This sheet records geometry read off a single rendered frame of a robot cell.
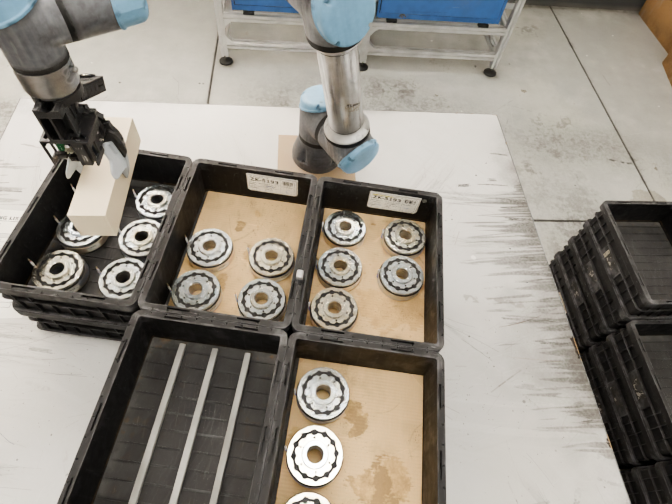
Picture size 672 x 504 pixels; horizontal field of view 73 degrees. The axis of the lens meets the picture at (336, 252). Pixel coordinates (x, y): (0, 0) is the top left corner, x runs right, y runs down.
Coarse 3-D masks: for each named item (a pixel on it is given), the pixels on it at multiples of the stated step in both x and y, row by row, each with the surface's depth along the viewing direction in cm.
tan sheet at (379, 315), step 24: (360, 216) 115; (384, 216) 116; (312, 288) 103; (360, 288) 104; (336, 312) 100; (360, 312) 101; (384, 312) 101; (408, 312) 102; (384, 336) 98; (408, 336) 99
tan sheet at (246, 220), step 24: (216, 192) 115; (216, 216) 111; (240, 216) 112; (264, 216) 112; (288, 216) 113; (240, 240) 108; (288, 240) 109; (240, 264) 105; (240, 288) 101; (288, 288) 102
